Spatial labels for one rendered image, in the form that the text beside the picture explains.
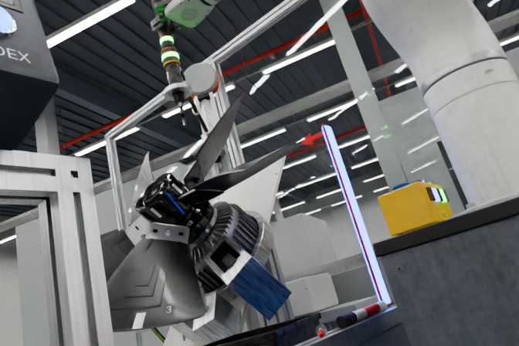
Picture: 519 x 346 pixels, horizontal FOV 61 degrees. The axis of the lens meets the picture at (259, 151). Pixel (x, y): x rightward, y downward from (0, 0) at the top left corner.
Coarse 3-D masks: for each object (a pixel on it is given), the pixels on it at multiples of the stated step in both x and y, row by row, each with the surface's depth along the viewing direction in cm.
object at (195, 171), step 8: (192, 168) 107; (200, 168) 111; (192, 176) 108; (200, 176) 113; (192, 184) 110; (192, 192) 96; (200, 192) 97; (208, 192) 98; (216, 192) 100; (184, 200) 99; (192, 200) 101; (200, 200) 99; (208, 200) 104
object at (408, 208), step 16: (400, 192) 94; (416, 192) 92; (384, 208) 96; (400, 208) 93; (416, 208) 91; (432, 208) 91; (448, 208) 100; (400, 224) 93; (416, 224) 91; (432, 224) 93
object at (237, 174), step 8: (296, 144) 91; (272, 152) 83; (280, 152) 90; (288, 152) 95; (256, 160) 80; (264, 160) 90; (272, 160) 94; (232, 168) 87; (240, 168) 79; (248, 168) 92; (256, 168) 96; (264, 168) 99; (216, 176) 85; (224, 176) 90; (232, 176) 94; (240, 176) 97; (248, 176) 99; (200, 184) 91; (208, 184) 93; (216, 184) 96; (224, 184) 98; (232, 184) 100
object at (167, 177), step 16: (160, 176) 107; (144, 192) 106; (160, 192) 98; (176, 192) 100; (144, 208) 98; (160, 208) 98; (176, 208) 99; (192, 208) 104; (208, 208) 104; (176, 224) 101; (192, 224) 102
